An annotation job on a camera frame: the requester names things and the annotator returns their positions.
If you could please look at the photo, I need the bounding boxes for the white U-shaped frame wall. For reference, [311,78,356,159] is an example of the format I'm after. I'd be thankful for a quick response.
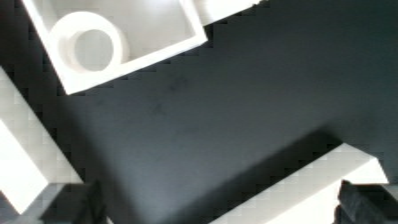
[0,68,391,224]

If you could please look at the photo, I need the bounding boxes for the white chair seat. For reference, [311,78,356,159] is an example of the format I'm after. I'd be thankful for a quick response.
[22,0,267,94]

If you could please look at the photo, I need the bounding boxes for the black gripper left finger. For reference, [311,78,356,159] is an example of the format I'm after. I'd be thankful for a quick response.
[39,182,107,224]

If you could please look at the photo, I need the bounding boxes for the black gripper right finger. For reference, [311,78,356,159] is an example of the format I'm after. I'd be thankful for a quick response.
[333,181,398,224]

